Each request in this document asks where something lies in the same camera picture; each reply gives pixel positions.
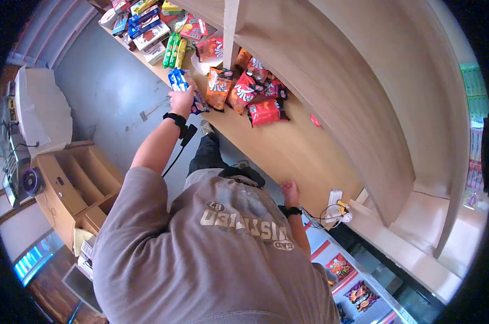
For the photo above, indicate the blue snack packet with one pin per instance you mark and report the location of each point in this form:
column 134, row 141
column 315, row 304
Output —
column 179, row 79

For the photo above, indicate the person's left fingers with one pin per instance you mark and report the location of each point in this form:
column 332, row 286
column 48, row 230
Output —
column 187, row 90

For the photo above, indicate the white low shelf with snacks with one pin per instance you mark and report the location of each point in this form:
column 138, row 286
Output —
column 350, row 283

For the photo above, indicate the black wrist band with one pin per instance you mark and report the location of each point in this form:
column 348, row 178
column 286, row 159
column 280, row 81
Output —
column 180, row 123
column 290, row 211

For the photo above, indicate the white covered cabinet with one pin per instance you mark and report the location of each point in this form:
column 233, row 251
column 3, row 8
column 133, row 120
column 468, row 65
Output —
column 42, row 109

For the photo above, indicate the white power strip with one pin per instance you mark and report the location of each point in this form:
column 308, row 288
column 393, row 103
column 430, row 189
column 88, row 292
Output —
column 334, row 204

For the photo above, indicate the full wooden shop shelf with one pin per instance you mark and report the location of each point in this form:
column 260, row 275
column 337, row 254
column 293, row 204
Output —
column 329, row 101

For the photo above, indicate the person's body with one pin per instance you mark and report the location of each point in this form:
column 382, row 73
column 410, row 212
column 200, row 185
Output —
column 212, row 251

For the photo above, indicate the purple round fan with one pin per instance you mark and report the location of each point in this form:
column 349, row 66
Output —
column 32, row 182

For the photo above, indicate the person's legs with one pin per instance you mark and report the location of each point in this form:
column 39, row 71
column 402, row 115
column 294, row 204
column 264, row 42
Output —
column 207, row 154

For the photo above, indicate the empty wooden shelf unit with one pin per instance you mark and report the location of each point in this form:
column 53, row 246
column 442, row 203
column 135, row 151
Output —
column 72, row 190

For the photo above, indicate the full shop shelf green packets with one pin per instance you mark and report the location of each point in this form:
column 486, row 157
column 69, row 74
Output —
column 476, row 133

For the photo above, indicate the person's right fingers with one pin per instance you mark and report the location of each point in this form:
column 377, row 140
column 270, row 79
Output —
column 287, row 186

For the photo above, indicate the person's left hand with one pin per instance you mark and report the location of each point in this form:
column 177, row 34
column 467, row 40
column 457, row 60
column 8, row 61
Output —
column 181, row 103

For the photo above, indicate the person's right hand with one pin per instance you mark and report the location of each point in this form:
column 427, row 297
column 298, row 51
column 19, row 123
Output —
column 290, row 193

